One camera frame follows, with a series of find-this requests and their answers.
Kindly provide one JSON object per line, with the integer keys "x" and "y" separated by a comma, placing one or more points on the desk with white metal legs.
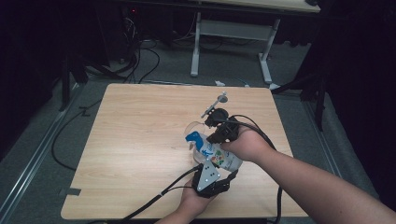
{"x": 233, "y": 31}

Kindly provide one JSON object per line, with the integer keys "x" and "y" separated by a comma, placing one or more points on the black tape piece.
{"x": 73, "y": 192}

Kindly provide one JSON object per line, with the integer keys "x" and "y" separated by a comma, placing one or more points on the black metal stand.
{"x": 319, "y": 102}
{"x": 66, "y": 84}

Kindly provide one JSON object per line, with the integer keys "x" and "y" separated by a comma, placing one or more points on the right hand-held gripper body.
{"x": 225, "y": 127}

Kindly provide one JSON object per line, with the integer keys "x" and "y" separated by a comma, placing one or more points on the person's right hand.
{"x": 249, "y": 146}

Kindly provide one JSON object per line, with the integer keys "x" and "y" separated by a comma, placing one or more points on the small white floor object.
{"x": 219, "y": 83}

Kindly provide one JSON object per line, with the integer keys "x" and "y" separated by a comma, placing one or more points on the metal floor rail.
{"x": 34, "y": 155}
{"x": 323, "y": 143}

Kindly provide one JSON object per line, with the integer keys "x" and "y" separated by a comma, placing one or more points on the person's left hand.
{"x": 190, "y": 200}

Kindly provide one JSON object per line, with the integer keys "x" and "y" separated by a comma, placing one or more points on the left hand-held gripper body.
{"x": 208, "y": 179}

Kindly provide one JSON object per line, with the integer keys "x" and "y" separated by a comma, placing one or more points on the white bottle with blue cap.
{"x": 218, "y": 157}

